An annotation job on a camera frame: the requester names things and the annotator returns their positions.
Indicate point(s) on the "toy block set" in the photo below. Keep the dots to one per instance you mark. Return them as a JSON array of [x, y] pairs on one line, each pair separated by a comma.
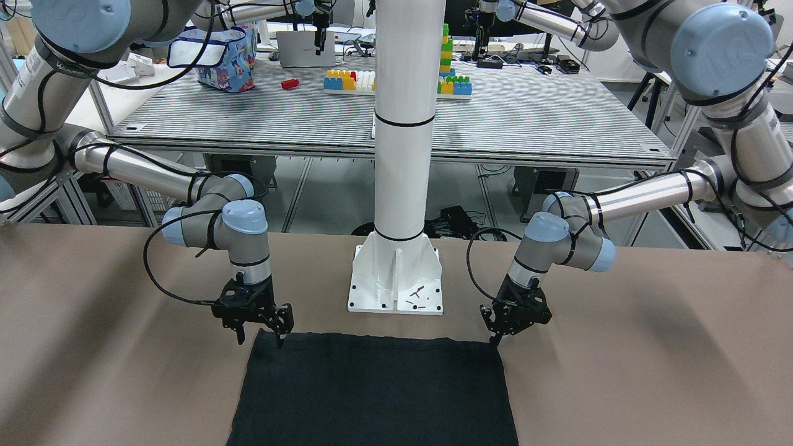
[[350, 82]]

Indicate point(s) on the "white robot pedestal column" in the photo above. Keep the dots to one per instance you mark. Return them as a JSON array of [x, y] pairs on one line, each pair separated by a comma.
[[397, 269]]

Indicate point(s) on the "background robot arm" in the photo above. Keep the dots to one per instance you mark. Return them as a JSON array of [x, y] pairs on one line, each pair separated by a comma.
[[595, 32]]

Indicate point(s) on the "stacked toy block tower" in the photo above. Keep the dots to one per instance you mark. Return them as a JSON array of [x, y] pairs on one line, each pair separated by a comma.
[[451, 85]]

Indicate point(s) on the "striped metal work table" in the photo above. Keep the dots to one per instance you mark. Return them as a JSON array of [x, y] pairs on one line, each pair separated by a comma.
[[516, 115]]

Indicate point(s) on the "colourful tote bag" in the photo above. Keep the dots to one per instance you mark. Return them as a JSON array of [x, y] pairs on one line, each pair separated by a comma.
[[227, 62]]

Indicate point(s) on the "grey computer case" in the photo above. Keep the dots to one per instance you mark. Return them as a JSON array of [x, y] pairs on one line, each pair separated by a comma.
[[533, 184]]

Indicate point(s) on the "black t-shirt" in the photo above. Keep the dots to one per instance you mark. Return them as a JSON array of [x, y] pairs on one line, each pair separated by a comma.
[[341, 389]]

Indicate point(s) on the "red toy block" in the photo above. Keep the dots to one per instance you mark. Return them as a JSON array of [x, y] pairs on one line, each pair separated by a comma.
[[290, 84]]

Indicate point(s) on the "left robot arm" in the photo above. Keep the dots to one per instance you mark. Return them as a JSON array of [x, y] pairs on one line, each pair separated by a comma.
[[715, 54]]

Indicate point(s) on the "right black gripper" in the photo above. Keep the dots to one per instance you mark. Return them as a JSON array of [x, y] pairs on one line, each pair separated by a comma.
[[266, 296]]

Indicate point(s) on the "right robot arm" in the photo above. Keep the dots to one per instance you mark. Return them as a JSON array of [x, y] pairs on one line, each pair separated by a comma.
[[220, 211]]

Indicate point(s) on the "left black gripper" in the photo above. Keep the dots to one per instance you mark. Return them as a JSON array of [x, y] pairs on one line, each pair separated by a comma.
[[509, 293]]

